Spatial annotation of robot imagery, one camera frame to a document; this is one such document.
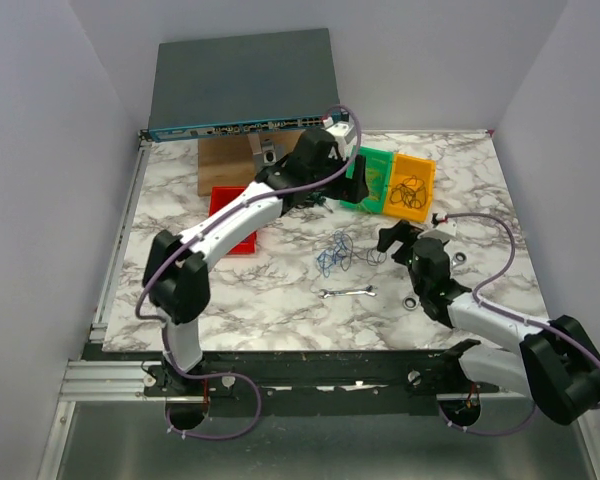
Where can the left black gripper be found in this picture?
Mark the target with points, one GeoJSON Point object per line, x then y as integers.
{"type": "Point", "coordinates": [351, 190]}

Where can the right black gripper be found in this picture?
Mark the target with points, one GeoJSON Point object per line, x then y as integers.
{"type": "Point", "coordinates": [403, 231]}

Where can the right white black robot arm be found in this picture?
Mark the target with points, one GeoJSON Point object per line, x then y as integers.
{"type": "Point", "coordinates": [552, 362]}

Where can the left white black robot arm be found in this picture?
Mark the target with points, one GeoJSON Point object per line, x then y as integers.
{"type": "Point", "coordinates": [176, 277]}

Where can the green plastic bin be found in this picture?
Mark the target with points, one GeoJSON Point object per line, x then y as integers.
{"type": "Point", "coordinates": [378, 172]}

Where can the orange plastic bin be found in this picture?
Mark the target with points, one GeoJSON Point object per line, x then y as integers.
{"type": "Point", "coordinates": [410, 189]}

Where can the silver ratchet wrench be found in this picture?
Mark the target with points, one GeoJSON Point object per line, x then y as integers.
{"type": "Point", "coordinates": [410, 303]}
{"type": "Point", "coordinates": [458, 260]}

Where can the silver open-end wrench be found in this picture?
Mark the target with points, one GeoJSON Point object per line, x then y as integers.
{"type": "Point", "coordinates": [366, 291]}

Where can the wooden board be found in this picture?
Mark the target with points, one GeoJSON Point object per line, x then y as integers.
{"type": "Point", "coordinates": [229, 160]}

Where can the red plastic bin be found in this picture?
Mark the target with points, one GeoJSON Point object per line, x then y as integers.
{"type": "Point", "coordinates": [222, 196]}

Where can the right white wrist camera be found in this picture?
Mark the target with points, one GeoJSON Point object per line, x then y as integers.
{"type": "Point", "coordinates": [443, 228]}

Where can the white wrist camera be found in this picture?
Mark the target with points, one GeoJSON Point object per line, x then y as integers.
{"type": "Point", "coordinates": [443, 228]}
{"type": "Point", "coordinates": [344, 133]}

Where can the green handled screwdriver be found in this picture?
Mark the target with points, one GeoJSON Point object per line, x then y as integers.
{"type": "Point", "coordinates": [317, 199]}

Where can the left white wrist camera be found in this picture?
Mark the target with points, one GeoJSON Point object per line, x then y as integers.
{"type": "Point", "coordinates": [344, 133]}

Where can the grey metal bracket stand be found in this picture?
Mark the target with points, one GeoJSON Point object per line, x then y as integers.
{"type": "Point", "coordinates": [266, 151]}

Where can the grey blue network switch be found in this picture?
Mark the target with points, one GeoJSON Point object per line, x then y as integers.
{"type": "Point", "coordinates": [242, 85]}

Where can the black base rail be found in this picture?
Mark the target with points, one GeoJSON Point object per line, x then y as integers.
{"type": "Point", "coordinates": [295, 383]}

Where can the aluminium extrusion frame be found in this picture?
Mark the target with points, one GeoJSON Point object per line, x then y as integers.
{"type": "Point", "coordinates": [93, 336]}

